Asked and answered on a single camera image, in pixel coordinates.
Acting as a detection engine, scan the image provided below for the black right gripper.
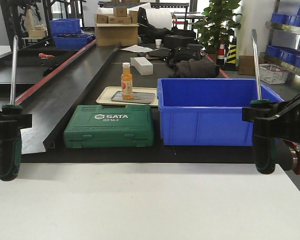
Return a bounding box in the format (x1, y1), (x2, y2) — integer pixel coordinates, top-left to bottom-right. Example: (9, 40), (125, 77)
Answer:
(242, 93), (300, 144)

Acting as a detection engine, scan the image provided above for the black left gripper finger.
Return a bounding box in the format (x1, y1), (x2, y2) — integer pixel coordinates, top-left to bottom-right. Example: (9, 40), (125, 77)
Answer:
(0, 107), (32, 143)

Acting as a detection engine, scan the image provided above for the green black screwdriver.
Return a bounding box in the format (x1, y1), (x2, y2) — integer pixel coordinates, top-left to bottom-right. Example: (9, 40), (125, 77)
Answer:
(0, 35), (22, 182)
(251, 29), (276, 175)

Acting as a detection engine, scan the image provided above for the beige plastic tray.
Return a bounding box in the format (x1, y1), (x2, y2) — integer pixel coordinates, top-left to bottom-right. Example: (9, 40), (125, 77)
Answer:
(95, 86), (158, 108)

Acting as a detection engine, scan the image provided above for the small grey metal tray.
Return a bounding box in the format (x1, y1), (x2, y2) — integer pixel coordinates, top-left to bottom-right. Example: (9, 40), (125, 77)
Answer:
(111, 91), (155, 104)

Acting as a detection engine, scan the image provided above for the large blue plastic bin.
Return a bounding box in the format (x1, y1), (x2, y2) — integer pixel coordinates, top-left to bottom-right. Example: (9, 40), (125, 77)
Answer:
(156, 77), (285, 147)

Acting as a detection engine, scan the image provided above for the brown cardboard box on floor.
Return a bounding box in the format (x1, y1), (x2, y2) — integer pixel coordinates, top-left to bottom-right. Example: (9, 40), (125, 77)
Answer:
(237, 55), (255, 76)

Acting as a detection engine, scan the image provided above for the black yellow traffic cone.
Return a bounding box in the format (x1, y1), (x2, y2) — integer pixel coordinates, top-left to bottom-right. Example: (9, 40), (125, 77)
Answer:
(224, 37), (237, 71)

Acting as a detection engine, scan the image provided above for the red white traffic cone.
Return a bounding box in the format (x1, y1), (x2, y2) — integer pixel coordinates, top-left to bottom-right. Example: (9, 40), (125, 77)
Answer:
(216, 40), (225, 66)

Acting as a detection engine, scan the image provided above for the green SATA tool case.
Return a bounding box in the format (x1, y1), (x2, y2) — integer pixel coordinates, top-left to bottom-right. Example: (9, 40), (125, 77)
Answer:
(63, 104), (154, 149)

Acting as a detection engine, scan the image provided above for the dark cloth bundle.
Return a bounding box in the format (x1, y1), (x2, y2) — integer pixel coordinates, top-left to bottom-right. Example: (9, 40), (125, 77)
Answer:
(168, 59), (220, 78)

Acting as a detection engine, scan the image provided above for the black bag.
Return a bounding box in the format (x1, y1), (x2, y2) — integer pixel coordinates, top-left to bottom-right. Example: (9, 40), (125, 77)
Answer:
(165, 43), (203, 68)

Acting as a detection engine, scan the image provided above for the blue crate lower stacked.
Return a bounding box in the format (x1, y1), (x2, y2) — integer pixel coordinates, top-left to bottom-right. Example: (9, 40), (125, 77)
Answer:
(53, 34), (95, 50)

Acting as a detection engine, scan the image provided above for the blue crate stacked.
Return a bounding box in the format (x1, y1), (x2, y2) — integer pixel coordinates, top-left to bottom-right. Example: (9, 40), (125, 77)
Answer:
(49, 18), (82, 36)
(53, 34), (95, 50)

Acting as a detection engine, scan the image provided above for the green potted plant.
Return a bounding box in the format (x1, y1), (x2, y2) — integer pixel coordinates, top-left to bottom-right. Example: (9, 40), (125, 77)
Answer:
(194, 0), (241, 53)

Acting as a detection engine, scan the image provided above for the blue crate upper stacked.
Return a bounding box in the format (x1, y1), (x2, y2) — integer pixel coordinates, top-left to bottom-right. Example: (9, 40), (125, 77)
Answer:
(49, 18), (82, 36)

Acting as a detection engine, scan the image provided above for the black equipment case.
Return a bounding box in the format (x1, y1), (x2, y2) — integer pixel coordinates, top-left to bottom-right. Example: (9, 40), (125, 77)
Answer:
(163, 35), (198, 49)

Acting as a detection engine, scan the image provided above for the orange juice bottle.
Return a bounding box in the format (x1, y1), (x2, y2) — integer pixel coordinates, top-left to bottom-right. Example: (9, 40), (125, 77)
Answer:
(121, 62), (133, 100)

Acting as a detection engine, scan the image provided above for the white rectangular box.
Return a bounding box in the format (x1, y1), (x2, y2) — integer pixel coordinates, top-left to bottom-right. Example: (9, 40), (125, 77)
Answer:
(130, 57), (154, 76)

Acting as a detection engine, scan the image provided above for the white paper cup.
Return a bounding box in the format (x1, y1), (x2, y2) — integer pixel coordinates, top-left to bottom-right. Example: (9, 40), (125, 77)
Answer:
(155, 39), (162, 49)

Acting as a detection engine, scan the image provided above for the large open cardboard box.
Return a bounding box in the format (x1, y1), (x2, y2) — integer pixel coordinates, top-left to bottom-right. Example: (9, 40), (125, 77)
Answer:
(95, 23), (139, 47)

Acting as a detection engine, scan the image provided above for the white foam roll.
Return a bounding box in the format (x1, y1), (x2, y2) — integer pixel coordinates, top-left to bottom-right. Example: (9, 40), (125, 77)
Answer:
(96, 6), (174, 29)

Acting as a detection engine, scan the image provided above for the white paper sheet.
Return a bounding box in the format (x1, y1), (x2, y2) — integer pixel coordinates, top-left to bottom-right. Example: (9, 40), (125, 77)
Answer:
(121, 44), (153, 53)

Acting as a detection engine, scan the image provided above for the white wire basket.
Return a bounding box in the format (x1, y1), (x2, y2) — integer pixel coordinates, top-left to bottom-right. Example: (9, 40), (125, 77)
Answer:
(258, 63), (289, 85)

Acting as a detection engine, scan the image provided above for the red conveyor end bracket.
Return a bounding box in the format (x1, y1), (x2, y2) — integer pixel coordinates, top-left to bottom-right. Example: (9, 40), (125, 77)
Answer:
(283, 140), (300, 175)

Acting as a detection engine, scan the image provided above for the black angled guide rail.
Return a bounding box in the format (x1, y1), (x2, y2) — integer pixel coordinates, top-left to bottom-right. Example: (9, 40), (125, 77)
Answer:
(15, 41), (119, 155)

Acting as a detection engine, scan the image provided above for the orange handled tool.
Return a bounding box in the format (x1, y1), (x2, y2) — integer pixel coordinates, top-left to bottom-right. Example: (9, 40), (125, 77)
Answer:
(38, 52), (55, 59)

